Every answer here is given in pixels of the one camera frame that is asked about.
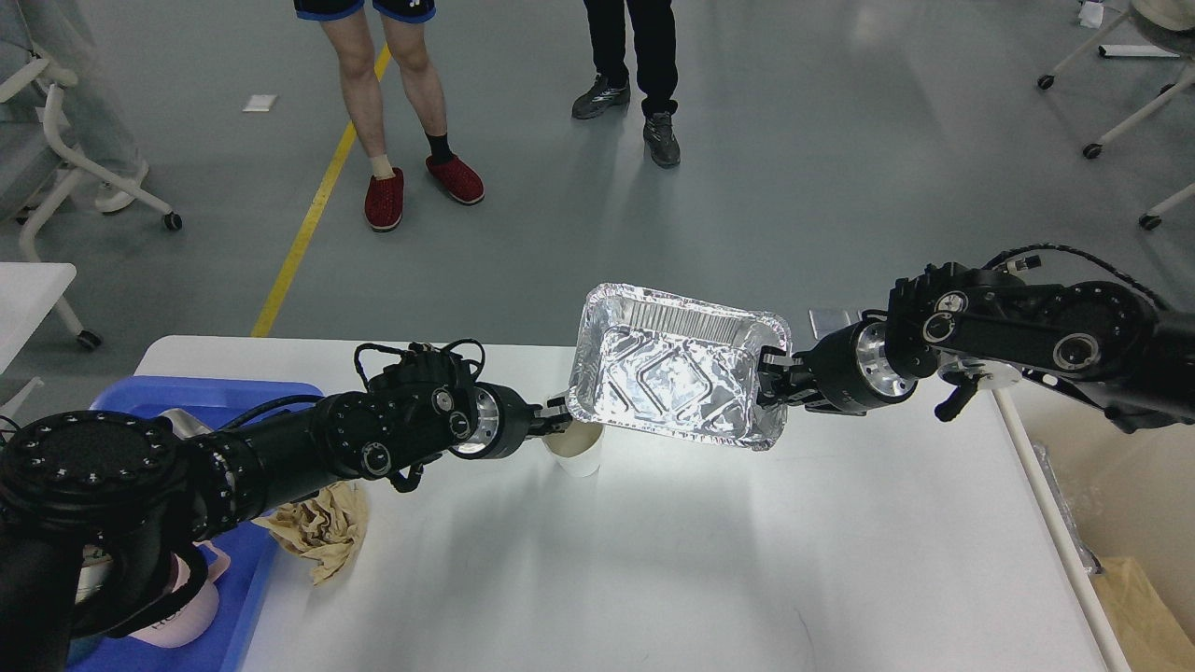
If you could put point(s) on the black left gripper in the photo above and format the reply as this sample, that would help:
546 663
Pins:
505 420

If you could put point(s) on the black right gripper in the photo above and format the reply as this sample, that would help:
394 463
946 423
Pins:
849 373

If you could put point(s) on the white paper cup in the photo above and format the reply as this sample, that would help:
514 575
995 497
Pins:
577 449

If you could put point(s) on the aluminium foil tray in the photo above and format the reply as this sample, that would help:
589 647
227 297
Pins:
653 361

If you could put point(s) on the brown paper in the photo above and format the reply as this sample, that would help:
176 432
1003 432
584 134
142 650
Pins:
327 529

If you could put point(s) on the stainless steel tray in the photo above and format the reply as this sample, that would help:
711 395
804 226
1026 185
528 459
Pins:
183 424

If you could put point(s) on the pink HOME mug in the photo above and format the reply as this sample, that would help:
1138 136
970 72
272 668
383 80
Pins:
190 621

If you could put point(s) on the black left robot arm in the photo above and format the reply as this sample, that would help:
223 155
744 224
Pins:
102 510

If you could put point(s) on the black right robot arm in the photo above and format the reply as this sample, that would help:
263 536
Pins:
1115 346

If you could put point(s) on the blue plastic tray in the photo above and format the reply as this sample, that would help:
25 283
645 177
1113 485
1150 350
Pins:
213 402

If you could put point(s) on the cream plastic bin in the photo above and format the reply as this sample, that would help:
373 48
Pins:
1118 508

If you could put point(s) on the person in black trousers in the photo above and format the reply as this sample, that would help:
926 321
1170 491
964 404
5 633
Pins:
653 29

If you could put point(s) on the white chair base right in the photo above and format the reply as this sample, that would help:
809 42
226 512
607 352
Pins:
1129 68

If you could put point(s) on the white side table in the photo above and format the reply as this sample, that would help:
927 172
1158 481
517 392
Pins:
29 292

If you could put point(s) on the person in grey trousers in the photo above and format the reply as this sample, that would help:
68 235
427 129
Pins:
58 30

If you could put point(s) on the white wheeled chair left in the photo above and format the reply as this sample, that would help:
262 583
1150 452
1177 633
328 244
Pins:
71 159

